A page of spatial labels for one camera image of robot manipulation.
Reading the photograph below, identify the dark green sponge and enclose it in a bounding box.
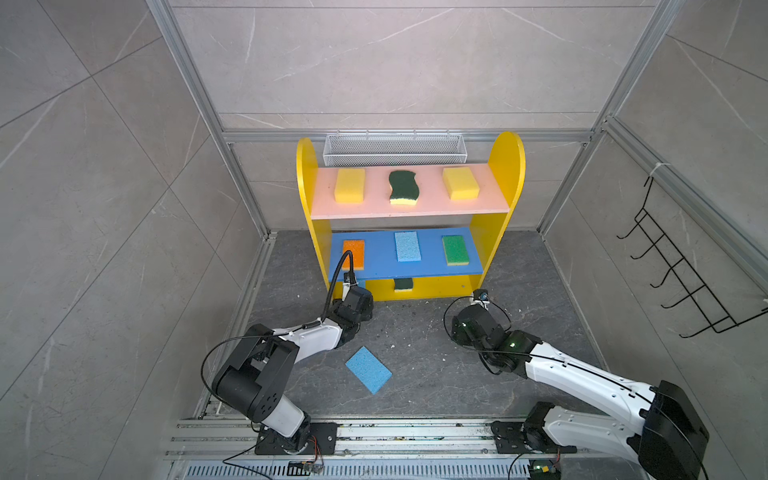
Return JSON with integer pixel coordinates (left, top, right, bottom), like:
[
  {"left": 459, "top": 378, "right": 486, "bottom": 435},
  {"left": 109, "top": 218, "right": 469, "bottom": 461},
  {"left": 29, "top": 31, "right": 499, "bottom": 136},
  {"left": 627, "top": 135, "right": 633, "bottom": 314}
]
[
  {"left": 394, "top": 278, "right": 414, "bottom": 292},
  {"left": 388, "top": 170, "right": 420, "bottom": 206}
]

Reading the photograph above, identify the orange sponge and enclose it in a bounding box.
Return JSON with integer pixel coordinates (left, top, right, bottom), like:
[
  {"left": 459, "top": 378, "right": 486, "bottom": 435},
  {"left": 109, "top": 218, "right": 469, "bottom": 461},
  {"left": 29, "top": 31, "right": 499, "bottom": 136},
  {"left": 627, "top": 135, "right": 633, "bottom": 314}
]
[{"left": 342, "top": 239, "right": 365, "bottom": 271}]

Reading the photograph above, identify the blue sponge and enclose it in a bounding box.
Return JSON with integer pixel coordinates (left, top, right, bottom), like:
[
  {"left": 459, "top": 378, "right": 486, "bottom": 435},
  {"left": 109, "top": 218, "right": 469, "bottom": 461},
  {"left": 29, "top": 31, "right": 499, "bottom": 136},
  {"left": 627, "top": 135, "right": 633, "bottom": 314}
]
[
  {"left": 394, "top": 231, "right": 421, "bottom": 263},
  {"left": 346, "top": 347, "right": 392, "bottom": 395}
]

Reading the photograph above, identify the bright green sponge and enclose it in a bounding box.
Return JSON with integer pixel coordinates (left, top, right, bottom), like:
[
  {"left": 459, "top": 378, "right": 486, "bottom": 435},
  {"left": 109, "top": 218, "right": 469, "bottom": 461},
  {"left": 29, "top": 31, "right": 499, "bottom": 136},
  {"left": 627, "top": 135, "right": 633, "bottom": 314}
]
[{"left": 441, "top": 235, "right": 470, "bottom": 266}]

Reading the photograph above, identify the yellow sponge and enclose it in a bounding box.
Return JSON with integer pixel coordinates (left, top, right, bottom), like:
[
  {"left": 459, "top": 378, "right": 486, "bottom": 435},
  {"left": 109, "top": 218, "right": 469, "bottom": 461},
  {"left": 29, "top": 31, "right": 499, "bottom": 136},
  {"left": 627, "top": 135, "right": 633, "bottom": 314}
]
[
  {"left": 334, "top": 168, "right": 366, "bottom": 205},
  {"left": 442, "top": 167, "right": 480, "bottom": 201}
]

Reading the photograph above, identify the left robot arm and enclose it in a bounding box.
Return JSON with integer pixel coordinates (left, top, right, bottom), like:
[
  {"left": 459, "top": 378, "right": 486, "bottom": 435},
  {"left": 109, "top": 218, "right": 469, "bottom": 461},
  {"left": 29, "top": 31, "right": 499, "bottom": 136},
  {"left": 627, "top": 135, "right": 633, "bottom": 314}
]
[{"left": 207, "top": 285, "right": 374, "bottom": 451}]

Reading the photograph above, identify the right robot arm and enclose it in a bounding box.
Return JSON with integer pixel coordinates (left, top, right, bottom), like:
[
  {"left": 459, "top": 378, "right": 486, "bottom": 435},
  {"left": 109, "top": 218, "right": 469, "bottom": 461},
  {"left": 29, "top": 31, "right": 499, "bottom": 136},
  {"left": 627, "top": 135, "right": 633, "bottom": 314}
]
[{"left": 442, "top": 294, "right": 710, "bottom": 479}]

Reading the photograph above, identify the yellow shelf with coloured boards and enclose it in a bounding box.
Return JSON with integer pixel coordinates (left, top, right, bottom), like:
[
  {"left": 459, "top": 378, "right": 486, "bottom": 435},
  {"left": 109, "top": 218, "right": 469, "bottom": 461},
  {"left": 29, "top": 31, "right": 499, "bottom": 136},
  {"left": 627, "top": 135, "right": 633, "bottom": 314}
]
[{"left": 296, "top": 132, "right": 526, "bottom": 301}]

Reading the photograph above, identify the black corrugated cable left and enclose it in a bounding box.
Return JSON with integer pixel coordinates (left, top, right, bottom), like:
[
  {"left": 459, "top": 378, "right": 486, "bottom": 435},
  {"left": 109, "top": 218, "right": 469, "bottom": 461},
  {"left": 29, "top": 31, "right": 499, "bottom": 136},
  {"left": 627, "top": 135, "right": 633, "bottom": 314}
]
[{"left": 320, "top": 250, "right": 356, "bottom": 322}]

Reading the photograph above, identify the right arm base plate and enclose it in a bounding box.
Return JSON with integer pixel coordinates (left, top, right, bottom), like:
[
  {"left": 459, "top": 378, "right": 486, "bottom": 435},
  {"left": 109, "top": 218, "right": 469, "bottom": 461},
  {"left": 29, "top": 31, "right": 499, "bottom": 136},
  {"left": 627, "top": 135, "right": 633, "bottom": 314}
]
[{"left": 490, "top": 421, "right": 577, "bottom": 454}]

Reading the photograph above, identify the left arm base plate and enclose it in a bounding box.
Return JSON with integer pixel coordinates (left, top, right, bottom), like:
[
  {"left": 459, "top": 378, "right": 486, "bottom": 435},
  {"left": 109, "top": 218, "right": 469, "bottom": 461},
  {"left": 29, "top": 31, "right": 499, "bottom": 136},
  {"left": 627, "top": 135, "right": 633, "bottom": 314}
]
[{"left": 254, "top": 422, "right": 339, "bottom": 456}]

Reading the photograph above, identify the white wire mesh basket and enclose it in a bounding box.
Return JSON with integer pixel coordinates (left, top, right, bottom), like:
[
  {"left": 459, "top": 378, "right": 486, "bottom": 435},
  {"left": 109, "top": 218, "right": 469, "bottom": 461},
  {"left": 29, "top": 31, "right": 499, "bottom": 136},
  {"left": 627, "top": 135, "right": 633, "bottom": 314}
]
[{"left": 323, "top": 133, "right": 468, "bottom": 167}]

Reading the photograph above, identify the black wire hook rack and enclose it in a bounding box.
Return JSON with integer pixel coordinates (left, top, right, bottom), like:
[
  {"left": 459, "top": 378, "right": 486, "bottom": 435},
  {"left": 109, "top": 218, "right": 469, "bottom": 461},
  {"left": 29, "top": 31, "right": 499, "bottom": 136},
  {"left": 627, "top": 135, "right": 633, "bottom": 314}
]
[{"left": 616, "top": 176, "right": 767, "bottom": 339}]

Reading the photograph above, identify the aluminium mounting rail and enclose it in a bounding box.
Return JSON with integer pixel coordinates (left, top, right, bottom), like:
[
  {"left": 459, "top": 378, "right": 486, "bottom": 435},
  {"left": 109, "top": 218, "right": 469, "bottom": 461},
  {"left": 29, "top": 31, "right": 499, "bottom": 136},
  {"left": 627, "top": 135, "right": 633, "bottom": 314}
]
[{"left": 161, "top": 415, "right": 646, "bottom": 479}]

